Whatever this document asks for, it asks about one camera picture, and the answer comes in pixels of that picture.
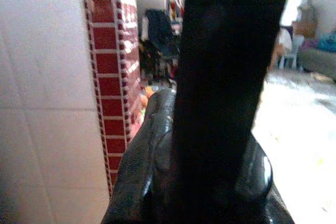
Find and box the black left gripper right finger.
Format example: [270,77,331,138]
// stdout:
[233,134,296,224]

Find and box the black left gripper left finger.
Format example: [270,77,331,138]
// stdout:
[101,89,182,224]

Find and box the red brick tiled pillar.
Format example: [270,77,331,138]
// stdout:
[80,0,144,196]

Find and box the grey sofa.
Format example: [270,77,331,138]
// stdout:
[298,47,336,82]

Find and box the white plastic chair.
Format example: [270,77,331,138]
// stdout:
[275,26,305,70]

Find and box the teal cloth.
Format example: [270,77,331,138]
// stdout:
[316,33,336,51]

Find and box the cardboard box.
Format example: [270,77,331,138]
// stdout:
[291,20,318,38]

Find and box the colourful wall decoration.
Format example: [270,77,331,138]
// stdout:
[165,0,186,36]

